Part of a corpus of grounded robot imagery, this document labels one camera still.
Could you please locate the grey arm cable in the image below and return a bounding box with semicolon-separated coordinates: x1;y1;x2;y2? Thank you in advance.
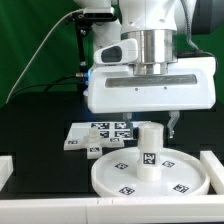
179;0;216;68

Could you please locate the white cross-shaped table base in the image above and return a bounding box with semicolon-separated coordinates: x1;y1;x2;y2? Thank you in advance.
64;128;124;159

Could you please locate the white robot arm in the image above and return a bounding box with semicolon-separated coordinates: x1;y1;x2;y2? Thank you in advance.
73;0;217;134

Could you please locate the black camera stand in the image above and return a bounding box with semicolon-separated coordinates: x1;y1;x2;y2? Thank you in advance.
65;7;117;78

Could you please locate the white cable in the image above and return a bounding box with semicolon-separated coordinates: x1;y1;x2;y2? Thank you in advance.
5;9;84;104

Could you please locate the white U-shaped border frame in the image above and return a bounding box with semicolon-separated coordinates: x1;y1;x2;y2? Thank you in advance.
0;152;224;224

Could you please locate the white round table top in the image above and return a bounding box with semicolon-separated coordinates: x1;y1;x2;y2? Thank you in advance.
91;147;210;197

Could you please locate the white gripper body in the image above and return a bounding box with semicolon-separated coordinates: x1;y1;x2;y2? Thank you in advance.
88;57;216;113

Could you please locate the black cable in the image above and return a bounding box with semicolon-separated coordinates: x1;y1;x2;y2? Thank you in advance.
6;74;90;104

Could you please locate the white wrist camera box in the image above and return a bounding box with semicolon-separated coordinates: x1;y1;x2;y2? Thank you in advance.
93;38;138;65

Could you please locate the white marker sheet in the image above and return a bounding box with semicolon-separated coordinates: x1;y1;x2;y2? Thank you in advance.
67;121;132;140

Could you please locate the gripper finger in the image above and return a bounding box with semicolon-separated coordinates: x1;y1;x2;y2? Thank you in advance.
122;112;133;137
167;111;180;139

